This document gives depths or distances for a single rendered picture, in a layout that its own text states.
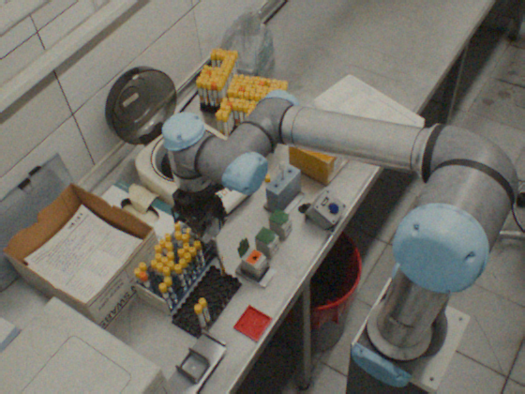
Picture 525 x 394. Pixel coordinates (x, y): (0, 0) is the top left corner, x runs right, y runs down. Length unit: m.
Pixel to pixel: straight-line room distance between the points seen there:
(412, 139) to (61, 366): 0.72
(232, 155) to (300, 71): 1.03
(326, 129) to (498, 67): 2.54
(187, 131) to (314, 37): 1.17
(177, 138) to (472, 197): 0.49
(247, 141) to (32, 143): 0.68
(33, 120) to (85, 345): 0.61
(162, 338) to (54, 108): 0.62
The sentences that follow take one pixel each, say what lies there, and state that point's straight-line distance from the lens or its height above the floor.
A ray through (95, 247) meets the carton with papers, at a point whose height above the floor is 0.94.
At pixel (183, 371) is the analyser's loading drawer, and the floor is 0.95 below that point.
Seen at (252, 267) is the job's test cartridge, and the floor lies 0.94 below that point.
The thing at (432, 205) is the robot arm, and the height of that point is 1.54.
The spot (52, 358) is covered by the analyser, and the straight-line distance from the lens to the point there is 1.18.
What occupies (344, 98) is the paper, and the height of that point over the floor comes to 0.89.
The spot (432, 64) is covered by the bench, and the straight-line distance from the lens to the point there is 2.07.
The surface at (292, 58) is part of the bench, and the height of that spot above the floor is 0.88.
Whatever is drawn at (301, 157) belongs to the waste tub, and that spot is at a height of 0.94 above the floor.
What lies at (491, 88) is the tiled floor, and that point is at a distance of 3.36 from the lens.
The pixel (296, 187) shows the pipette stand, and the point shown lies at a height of 0.92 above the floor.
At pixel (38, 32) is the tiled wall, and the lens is 1.47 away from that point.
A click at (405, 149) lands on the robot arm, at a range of 0.95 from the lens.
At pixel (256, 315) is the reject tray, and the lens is 1.47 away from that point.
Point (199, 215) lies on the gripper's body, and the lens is 1.19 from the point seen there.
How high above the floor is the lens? 2.19
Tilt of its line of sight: 50 degrees down
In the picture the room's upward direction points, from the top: 8 degrees counter-clockwise
